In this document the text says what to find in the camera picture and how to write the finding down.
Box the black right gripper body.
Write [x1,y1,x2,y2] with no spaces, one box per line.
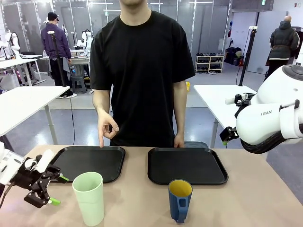
[234,94,256,119]

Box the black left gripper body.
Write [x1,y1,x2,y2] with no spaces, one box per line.
[13,162,48,192]

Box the light green plastic cup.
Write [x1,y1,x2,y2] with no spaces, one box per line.
[72,172,105,227]

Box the person's left forearm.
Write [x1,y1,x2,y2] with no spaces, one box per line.
[173,81,188,137]

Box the person's right forearm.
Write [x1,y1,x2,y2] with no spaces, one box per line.
[92,88,112,114]

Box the person's left hand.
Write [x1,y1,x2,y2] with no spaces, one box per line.
[173,134,186,148]

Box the person's right hand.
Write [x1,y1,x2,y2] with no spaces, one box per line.
[97,108,120,148]

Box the large white table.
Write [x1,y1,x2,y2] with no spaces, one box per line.
[0,85,71,145]
[193,84,258,149]

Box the black chair backrest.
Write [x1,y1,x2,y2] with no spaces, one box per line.
[183,140,209,149]

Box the black plastic tray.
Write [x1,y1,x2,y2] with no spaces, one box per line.
[147,147,229,186]
[47,145,126,184]

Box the black bags pile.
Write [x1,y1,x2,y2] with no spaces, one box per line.
[224,46,245,66]

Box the white shoe rack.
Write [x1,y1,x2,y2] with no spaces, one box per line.
[195,53,225,74]

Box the person in black puffer jacket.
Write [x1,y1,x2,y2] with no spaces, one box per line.
[263,16,300,82]

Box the blue mug yellow inside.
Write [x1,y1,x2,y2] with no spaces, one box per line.
[168,179,193,224]

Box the grey step stool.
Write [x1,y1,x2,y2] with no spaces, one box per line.
[70,75,88,93]

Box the person in black t-shirt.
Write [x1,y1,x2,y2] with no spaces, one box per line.
[89,0,196,148]

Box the white background desk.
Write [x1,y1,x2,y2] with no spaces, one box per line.
[0,54,47,87]

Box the white background workbench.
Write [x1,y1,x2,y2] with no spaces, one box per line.
[39,49,92,79]

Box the person in purple jacket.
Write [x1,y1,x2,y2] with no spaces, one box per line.
[41,11,78,99]

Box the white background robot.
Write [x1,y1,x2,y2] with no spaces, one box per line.
[4,29,22,60]

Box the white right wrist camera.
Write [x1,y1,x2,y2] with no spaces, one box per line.
[224,93,256,105]

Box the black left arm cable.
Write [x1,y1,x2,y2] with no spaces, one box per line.
[0,181,15,207]

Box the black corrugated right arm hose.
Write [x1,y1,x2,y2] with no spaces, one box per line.
[240,129,303,155]

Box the black camera stand pole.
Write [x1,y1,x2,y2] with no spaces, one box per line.
[236,26,258,87]
[46,30,68,88]

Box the black hanging cable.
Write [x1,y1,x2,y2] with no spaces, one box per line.
[69,91,76,145]

